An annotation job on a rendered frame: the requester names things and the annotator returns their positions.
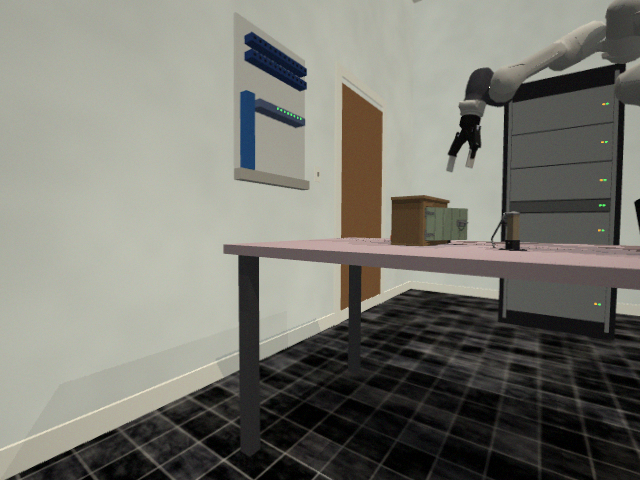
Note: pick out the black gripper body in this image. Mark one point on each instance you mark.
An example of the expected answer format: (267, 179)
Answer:
(467, 122)

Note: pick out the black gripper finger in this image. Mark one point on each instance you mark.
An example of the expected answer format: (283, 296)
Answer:
(473, 140)
(454, 149)

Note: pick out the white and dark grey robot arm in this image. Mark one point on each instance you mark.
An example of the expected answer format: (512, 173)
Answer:
(619, 38)

